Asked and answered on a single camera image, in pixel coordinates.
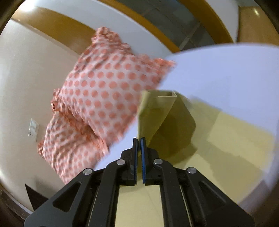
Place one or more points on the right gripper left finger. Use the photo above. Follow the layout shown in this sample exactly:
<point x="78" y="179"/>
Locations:
<point x="90" y="198"/>

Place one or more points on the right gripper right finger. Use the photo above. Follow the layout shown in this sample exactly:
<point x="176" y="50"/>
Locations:
<point x="188" y="197"/>

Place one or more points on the khaki pants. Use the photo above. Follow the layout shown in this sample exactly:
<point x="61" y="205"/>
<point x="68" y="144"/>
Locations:
<point x="240" y="158"/>

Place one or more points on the dark bedside furniture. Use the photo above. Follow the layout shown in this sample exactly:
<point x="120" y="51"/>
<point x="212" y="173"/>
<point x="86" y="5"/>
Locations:
<point x="36" y="199"/>

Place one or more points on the left polka dot pillow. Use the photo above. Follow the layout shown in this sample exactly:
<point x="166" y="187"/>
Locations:
<point x="69" y="146"/>

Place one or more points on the polka dot pillow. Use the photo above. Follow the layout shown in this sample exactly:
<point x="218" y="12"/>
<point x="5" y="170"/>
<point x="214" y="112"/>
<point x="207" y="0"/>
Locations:
<point x="103" y="89"/>
<point x="69" y="146"/>

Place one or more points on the right polka dot pillow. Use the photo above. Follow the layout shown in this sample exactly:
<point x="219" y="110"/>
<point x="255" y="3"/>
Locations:
<point x="103" y="89"/>

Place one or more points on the wooden framed glass door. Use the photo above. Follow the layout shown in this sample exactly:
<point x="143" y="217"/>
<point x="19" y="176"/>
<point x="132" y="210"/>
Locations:
<point x="155" y="28"/>

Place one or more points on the white wall socket plate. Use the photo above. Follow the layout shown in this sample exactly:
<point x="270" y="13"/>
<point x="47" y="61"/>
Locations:
<point x="33" y="130"/>

